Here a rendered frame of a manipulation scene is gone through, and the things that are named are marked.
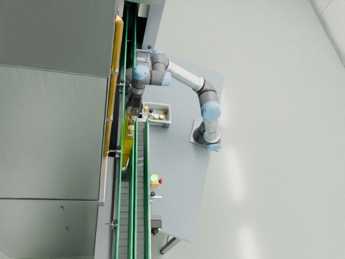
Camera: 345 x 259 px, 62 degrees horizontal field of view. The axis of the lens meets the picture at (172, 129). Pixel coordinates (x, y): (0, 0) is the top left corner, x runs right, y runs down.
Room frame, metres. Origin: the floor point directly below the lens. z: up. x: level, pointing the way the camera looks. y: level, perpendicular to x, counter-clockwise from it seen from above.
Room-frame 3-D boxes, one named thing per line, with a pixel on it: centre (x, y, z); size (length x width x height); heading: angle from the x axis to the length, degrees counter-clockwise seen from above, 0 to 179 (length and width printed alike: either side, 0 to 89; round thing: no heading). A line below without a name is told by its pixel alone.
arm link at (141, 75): (0.98, 0.25, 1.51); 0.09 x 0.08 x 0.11; 116
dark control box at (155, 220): (0.57, -0.13, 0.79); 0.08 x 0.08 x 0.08; 23
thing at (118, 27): (0.58, 0.23, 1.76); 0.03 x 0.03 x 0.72; 23
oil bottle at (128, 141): (0.91, 0.23, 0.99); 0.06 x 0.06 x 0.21; 23
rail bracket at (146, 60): (1.78, 0.46, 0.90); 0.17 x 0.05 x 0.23; 113
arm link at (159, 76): (1.04, 0.17, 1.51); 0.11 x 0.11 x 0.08; 26
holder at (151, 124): (1.33, 0.19, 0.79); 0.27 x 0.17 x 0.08; 113
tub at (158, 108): (1.34, 0.17, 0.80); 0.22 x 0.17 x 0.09; 113
